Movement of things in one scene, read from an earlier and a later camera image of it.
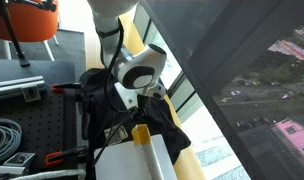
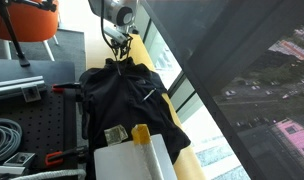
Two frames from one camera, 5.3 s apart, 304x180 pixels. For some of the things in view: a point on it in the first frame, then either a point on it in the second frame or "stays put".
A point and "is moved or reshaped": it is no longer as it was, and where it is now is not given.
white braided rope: [45, 175] stays put
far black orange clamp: [59, 88] stays put
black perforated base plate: [48, 125] stays put
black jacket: [103, 106] is moved or reshaped
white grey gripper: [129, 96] → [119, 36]
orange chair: [30, 24] stays put
